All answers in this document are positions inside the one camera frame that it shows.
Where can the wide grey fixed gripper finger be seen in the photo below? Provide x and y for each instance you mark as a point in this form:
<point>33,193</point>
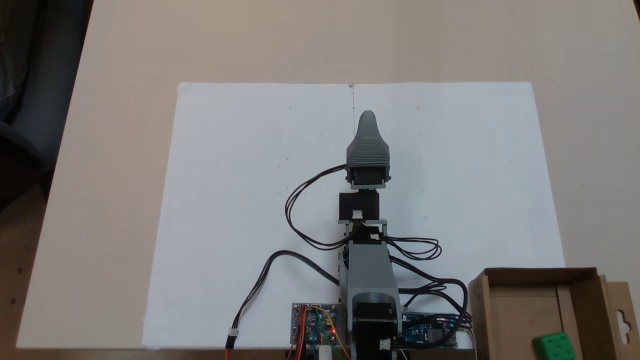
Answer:
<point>368,147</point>

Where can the motor controller circuit board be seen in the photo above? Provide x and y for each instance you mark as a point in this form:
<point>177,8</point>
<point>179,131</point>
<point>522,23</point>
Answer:
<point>312,325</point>

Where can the dark grey chair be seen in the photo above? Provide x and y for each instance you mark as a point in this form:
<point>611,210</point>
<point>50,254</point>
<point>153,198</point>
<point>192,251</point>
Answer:
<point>50,75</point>

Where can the green dice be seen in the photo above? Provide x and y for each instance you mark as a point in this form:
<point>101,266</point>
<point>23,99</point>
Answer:
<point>554,347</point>

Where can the brown cardboard box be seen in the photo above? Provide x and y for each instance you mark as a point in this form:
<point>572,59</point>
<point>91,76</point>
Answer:
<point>520,320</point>

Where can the white paper sheet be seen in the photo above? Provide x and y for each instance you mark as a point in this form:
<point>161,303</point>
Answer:
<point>225,200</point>
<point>475,175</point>

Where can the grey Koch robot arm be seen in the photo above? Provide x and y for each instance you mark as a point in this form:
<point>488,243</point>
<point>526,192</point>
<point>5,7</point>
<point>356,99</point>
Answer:
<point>370,270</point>

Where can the blue power converter board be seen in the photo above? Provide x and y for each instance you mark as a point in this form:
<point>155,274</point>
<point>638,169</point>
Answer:
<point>425,332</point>

